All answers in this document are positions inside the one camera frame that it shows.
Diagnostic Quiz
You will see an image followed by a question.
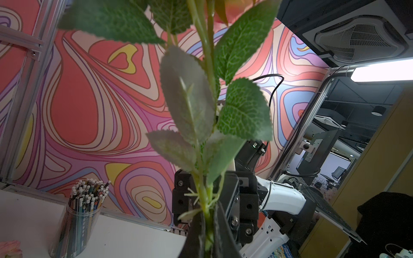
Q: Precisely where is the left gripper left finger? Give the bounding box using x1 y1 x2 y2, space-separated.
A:
178 213 206 258

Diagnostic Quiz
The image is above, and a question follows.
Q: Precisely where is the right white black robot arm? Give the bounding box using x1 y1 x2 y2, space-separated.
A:
173 166 316 258

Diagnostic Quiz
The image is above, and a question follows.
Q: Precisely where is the peach peony spray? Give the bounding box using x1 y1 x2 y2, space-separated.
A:
59 1 281 258

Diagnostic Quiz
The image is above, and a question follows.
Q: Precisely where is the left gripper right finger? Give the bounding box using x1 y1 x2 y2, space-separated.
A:
213 202 241 258

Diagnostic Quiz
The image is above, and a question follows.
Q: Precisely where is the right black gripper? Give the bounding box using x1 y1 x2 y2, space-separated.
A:
172 169 260 245

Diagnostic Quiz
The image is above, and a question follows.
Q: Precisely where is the metal mesh pencil cup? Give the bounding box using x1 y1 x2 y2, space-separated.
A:
49 178 111 258

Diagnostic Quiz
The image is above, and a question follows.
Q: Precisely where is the pink peach rose spray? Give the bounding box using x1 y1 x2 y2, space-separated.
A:
0 240 23 258

